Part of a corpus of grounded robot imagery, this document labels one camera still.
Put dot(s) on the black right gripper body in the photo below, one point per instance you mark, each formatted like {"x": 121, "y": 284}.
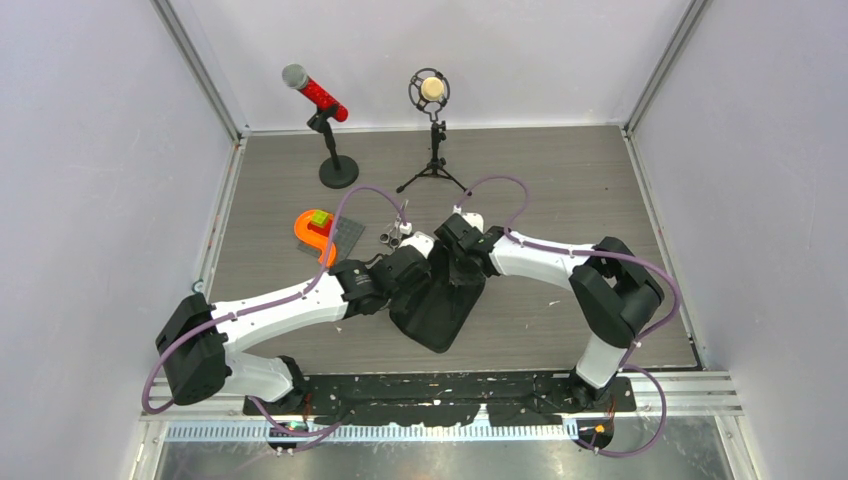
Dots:
{"x": 459, "y": 273}

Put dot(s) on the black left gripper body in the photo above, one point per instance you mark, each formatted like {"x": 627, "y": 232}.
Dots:
{"x": 396, "y": 300}

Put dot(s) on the black tool pouch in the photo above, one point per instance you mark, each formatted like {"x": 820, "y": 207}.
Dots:
{"x": 433, "y": 311}

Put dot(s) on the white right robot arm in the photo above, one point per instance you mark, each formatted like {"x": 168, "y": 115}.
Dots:
{"x": 614, "y": 290}

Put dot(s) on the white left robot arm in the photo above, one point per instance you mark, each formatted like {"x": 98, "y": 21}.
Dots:
{"x": 204, "y": 347}

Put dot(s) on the silver hair scissors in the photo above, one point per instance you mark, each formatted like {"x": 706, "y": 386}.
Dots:
{"x": 398, "y": 230}

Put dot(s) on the orange curved toy slide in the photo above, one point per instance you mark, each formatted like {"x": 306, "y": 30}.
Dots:
{"x": 326, "y": 249}

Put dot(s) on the red toy block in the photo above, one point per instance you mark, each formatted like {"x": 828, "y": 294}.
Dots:
{"x": 320, "y": 231}

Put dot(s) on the black tripod microphone stand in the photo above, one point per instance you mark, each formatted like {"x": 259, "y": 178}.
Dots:
{"x": 435, "y": 168}

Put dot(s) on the lime green toy brick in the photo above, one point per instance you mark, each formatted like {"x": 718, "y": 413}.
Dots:
{"x": 321, "y": 218}

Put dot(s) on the black round-base microphone stand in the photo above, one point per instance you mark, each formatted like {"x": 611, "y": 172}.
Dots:
{"x": 337, "y": 171}

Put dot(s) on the beige condenser microphone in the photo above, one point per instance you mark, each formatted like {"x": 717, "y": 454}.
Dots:
{"x": 428, "y": 86}

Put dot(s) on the red handheld microphone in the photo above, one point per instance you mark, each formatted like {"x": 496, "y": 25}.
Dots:
{"x": 295, "y": 77}

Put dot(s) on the grey studded base plate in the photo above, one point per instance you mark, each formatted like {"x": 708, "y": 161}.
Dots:
{"x": 346, "y": 237}

